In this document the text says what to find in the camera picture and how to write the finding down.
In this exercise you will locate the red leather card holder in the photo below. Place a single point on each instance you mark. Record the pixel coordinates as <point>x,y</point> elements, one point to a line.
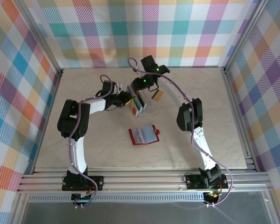
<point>149,134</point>

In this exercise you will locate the aluminium side rail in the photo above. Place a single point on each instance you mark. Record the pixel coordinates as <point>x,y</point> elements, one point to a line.
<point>236,116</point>
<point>51,98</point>

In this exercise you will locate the clear acrylic card stand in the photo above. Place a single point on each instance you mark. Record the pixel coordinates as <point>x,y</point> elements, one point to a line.
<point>145,103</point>

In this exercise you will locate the white card with red dot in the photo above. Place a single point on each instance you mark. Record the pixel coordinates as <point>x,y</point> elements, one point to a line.
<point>133,108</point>

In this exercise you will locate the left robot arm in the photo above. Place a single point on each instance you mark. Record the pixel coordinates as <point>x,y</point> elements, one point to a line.
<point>78,151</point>

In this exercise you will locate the aluminium base beam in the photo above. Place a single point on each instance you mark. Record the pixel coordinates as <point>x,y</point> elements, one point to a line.
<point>142,182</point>

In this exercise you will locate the plaid cloth panel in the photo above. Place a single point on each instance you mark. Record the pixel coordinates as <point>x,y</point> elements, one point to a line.
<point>142,28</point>
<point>11,93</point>
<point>266,105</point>

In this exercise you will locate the black credit card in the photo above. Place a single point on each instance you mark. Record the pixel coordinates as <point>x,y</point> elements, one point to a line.
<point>142,101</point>

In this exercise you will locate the blue credit card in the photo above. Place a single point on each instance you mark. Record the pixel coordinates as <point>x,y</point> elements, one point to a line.
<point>129,89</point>

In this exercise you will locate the green circuit board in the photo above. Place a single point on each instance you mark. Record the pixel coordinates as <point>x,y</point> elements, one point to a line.
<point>84,199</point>

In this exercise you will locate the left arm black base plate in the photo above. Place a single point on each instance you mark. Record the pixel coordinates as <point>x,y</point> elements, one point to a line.
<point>99,183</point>

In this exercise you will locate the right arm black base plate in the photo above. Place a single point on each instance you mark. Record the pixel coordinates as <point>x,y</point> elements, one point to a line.
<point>193,183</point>

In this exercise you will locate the grey metal sheet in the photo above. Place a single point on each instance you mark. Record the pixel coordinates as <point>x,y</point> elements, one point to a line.
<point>142,213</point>

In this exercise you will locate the orange circuit board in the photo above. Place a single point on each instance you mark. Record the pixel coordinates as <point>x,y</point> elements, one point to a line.
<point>212,195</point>

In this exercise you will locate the aluminium frame post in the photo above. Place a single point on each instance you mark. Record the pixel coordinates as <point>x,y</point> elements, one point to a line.
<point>245,35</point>
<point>43,37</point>

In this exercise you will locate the gold card with black stripe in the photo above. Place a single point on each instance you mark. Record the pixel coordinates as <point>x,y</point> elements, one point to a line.
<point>158,95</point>

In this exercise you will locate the teal credit card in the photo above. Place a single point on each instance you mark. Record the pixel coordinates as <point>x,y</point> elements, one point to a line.
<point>138,102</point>

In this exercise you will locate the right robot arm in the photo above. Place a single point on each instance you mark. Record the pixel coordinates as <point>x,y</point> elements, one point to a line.
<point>200,144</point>

